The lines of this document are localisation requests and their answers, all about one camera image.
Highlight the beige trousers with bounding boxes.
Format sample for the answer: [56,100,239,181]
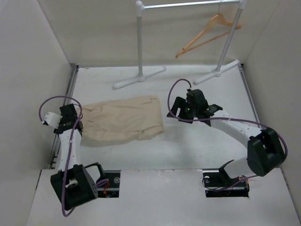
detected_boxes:
[82,95,164,146]

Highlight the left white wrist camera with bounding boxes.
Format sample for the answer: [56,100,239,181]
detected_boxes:
[42,112,62,129]

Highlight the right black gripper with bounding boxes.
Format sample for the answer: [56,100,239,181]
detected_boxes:
[166,97,198,124]

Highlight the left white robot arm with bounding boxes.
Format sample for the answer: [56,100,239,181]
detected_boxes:
[50,104,110,216]

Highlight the wooden clothes hanger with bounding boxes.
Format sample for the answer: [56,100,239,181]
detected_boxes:
[174,4,239,58]

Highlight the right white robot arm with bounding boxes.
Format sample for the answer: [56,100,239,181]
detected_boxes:
[167,89,287,192]

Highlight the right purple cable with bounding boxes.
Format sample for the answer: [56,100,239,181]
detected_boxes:
[167,79,289,191]

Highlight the white clothes rack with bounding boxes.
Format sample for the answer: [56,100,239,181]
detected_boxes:
[113,0,247,89]

